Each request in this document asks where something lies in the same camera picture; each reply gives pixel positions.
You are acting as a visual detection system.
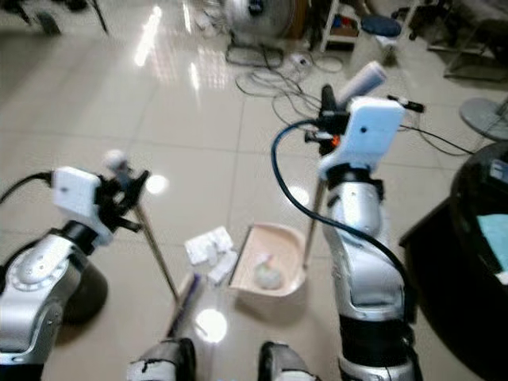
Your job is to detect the pink long-handled dustpan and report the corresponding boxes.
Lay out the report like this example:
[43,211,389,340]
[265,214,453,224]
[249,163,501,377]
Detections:
[228,62,389,300]

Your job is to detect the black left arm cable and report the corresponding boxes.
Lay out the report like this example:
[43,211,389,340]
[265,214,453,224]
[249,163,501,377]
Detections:
[0,171,55,204]

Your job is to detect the dark right arm cable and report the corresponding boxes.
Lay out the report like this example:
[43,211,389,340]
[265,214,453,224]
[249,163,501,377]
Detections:
[270,117,414,302]

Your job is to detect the white bin with blue lid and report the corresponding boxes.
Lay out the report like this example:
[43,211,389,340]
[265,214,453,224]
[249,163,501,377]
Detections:
[360,14,404,66]

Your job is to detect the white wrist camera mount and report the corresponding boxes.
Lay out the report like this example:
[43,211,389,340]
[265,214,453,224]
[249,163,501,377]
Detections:
[317,95,406,180]
[51,166,117,248]

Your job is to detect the black round base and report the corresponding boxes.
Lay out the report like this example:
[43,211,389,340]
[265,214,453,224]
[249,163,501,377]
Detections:
[59,260,110,324]

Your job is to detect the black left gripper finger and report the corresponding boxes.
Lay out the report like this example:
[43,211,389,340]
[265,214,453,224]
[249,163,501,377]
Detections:
[119,170,153,212]

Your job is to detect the small white paper scrap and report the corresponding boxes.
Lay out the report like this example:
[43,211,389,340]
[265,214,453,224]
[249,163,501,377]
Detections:
[206,251,239,285]

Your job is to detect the white shelf unit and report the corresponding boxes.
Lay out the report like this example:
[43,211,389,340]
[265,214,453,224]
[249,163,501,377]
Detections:
[321,0,363,53]

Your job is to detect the tangled floor cables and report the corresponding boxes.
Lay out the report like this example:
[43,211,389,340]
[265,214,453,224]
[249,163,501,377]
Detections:
[233,54,477,157]

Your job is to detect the light blue paper sheet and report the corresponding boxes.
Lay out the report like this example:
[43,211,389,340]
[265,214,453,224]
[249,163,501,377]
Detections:
[476,211,508,277]

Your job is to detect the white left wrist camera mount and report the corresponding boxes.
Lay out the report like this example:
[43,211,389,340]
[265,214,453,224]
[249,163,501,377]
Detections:
[51,166,117,248]

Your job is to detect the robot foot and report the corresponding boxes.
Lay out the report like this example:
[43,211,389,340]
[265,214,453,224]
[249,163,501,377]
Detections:
[127,338,196,381]
[258,341,326,381]

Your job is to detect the white blister packaging piece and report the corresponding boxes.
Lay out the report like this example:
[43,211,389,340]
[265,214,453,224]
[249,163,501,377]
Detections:
[184,227,234,266]

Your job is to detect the white power strip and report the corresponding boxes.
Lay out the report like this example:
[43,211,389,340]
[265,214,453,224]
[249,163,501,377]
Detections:
[289,53,315,71]

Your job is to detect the metal frame rack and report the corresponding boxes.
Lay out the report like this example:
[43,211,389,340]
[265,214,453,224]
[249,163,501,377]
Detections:
[427,0,508,82]

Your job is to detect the black tripod legs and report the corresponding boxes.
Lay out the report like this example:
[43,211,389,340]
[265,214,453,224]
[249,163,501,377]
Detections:
[4,0,112,37]

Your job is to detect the small black device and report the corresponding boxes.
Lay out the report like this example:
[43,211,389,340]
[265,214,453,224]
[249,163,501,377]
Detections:
[387,94,426,114]

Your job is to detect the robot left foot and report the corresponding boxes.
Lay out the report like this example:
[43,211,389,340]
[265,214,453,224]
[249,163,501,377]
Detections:
[127,338,196,381]

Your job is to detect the grey round disc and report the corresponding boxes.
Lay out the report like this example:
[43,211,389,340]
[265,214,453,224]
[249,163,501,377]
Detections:
[459,96,508,144]

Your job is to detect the large black bin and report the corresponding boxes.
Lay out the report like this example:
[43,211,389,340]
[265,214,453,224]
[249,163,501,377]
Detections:
[399,140,508,381]

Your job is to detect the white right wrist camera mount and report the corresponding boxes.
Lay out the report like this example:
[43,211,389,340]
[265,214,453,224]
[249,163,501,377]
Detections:
[317,95,406,180]

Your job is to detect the crumpled white paper ball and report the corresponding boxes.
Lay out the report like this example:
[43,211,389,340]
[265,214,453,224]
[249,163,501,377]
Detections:
[254,254,285,291]

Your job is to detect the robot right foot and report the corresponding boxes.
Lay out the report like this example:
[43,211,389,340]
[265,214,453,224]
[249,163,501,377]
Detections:
[258,341,326,381]

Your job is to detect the broom with metal pole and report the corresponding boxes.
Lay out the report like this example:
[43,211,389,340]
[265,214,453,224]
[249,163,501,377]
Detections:
[103,149,207,344]

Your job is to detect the silver floor fan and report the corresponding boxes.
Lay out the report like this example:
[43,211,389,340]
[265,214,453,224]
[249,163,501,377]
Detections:
[222,0,293,69]

